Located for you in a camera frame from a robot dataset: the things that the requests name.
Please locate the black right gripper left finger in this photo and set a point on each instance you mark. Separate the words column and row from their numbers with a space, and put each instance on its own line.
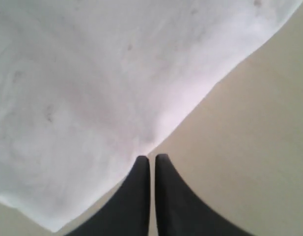
column 127, row 212

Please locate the white t-shirt red print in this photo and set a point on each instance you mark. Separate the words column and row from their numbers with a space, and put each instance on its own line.
column 88, row 85

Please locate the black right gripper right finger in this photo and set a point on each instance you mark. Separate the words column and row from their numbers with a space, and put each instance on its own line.
column 180, row 212

